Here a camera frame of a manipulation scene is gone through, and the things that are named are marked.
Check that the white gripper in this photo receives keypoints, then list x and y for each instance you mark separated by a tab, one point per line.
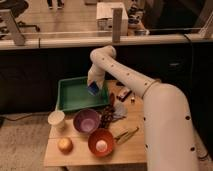
97	75

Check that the blue sponge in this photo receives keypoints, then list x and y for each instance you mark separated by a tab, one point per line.
93	89

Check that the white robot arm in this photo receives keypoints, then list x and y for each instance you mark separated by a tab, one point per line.
168	128

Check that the green plastic tray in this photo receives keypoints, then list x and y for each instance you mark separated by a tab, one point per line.
73	95

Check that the small dark box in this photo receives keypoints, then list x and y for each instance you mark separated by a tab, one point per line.
123	94

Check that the blue grey cloth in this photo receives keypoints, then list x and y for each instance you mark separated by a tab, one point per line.
120	111

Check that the purple bowl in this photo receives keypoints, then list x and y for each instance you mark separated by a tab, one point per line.
86	121

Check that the white paper cup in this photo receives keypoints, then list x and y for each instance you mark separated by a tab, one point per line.
57	120

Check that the orange bowl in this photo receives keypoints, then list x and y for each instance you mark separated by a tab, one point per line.
101	134

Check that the small wooden table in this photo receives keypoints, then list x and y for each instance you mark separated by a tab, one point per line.
131	151

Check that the white cardboard box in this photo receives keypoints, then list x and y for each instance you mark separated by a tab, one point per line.
104	14

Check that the olive green tongs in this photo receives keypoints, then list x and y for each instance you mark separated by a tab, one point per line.
125	136

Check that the white egg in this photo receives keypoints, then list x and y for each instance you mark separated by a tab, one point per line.
101	145

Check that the black office chair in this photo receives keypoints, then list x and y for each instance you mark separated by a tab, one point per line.
17	7

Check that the centre railing post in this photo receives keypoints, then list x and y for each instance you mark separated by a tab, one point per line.
116	25

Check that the railing post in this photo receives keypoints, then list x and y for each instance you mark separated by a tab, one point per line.
12	26
116	25

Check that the left railing post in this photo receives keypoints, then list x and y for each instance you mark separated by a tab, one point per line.
12	26

